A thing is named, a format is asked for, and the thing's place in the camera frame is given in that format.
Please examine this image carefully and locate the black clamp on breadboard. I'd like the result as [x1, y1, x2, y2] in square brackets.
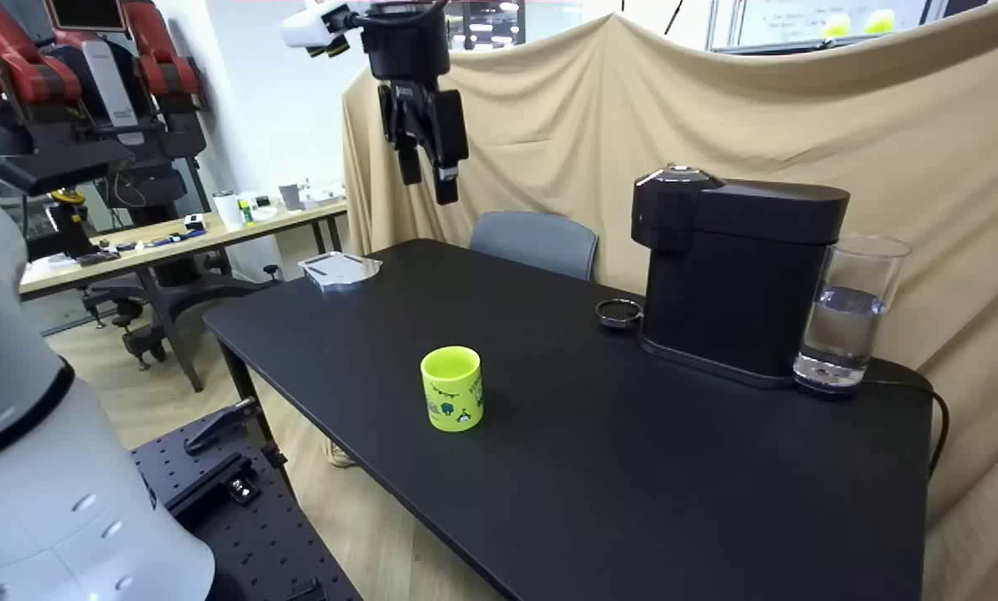
[180, 396, 264, 456]

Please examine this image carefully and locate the black table leg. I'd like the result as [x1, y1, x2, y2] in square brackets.
[214, 330, 289, 470]

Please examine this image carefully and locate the white folded paper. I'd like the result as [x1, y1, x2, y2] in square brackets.
[298, 246, 387, 293]

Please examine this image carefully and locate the black coffee machine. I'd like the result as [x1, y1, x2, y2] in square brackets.
[630, 165, 854, 391]

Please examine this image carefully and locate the clear water tank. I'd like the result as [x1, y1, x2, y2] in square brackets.
[789, 231, 911, 402]

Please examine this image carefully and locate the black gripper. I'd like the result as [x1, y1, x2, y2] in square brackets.
[357, 0, 471, 209]

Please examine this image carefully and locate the black perforated breadboard base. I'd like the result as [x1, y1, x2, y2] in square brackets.
[126, 402, 363, 601]

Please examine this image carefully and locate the red and black robot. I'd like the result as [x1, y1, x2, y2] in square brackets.
[0, 0, 214, 226]

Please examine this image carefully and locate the lime green mug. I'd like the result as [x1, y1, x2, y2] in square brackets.
[418, 345, 488, 436]

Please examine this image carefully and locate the beige backdrop cloth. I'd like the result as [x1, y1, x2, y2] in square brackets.
[339, 0, 998, 601]

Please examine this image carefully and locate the black power cord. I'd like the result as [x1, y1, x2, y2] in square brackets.
[863, 367, 954, 484]

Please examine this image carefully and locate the black pedestal base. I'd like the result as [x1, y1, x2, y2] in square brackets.
[77, 260, 261, 393]

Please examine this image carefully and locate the yellow and black device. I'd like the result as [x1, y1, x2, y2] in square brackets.
[46, 182, 97, 256]

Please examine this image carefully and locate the grey chair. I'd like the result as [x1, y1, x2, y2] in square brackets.
[467, 209, 601, 283]

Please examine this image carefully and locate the whiteboard with dark frame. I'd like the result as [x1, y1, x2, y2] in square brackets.
[704, 0, 994, 59]

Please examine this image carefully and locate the wooden desk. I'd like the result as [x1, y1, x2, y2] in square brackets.
[15, 196, 354, 302]

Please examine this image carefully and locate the small black round dish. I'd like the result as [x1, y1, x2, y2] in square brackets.
[594, 293, 647, 336]

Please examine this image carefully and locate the white box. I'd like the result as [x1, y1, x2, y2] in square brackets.
[210, 189, 255, 232]

